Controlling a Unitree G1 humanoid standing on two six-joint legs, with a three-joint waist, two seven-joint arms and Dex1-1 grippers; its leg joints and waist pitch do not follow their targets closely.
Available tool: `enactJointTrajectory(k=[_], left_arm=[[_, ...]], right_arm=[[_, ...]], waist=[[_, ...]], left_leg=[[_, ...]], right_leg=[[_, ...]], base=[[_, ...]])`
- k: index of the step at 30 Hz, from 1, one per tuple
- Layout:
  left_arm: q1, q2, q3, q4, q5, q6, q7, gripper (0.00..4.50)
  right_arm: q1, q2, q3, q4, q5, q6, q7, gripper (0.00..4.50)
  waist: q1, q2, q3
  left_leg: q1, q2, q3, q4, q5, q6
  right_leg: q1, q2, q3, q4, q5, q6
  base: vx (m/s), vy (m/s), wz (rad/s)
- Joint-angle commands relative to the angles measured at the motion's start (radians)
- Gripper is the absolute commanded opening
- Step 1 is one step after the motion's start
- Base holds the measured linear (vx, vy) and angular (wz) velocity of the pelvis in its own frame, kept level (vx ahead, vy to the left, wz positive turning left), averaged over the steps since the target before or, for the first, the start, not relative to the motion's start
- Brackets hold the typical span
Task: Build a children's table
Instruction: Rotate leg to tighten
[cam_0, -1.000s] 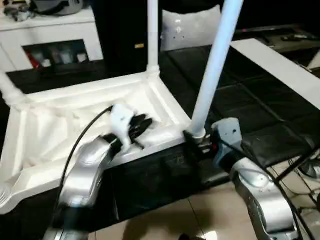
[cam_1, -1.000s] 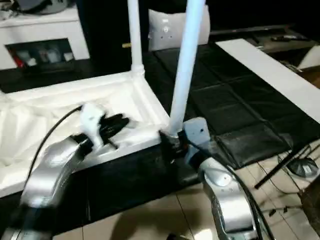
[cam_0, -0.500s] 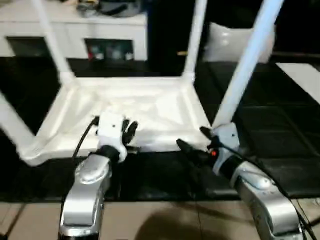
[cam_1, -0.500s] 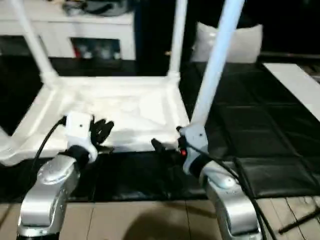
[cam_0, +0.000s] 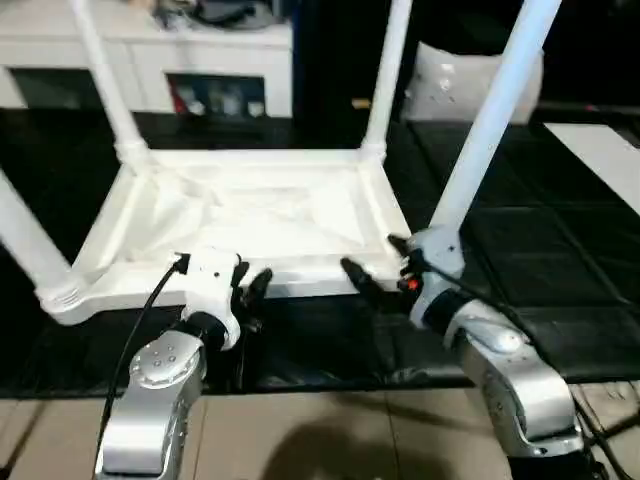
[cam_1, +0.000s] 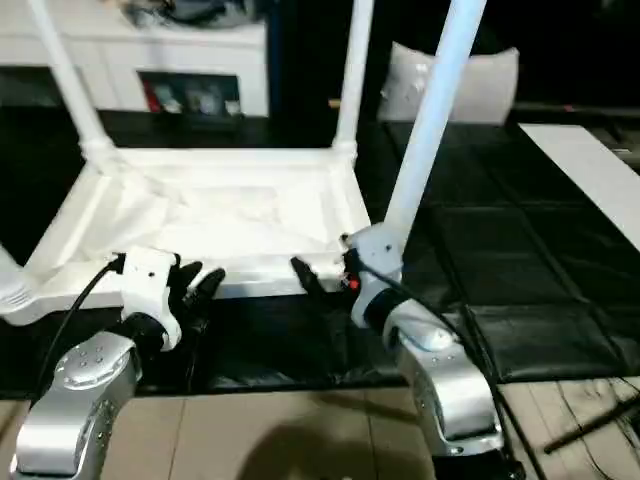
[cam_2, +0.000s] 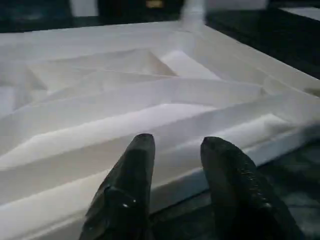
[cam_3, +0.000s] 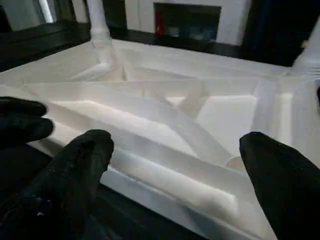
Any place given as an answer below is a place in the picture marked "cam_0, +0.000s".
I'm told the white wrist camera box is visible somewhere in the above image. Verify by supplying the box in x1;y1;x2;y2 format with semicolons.
404;225;465;303
178;248;247;349

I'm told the black work mat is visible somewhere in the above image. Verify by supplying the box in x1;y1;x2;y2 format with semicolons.
0;105;640;396

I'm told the white plastic table top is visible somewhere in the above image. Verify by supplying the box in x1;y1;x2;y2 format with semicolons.
38;146;419;328

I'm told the white flat board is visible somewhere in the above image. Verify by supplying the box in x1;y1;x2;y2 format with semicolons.
544;120;640;219

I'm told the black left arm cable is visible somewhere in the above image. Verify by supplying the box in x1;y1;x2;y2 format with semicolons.
96;258;193;456

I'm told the white glass-door cabinet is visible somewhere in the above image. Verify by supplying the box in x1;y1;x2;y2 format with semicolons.
0;0;297;121

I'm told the small clutter pile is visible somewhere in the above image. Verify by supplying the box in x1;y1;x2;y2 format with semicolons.
152;0;199;27

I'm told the dark bag on cabinet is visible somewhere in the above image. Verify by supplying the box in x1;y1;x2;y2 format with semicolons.
194;0;283;31

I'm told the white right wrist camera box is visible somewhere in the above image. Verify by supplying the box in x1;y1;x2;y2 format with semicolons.
404;225;465;303

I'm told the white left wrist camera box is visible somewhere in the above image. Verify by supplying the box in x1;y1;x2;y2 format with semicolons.
178;248;247;349

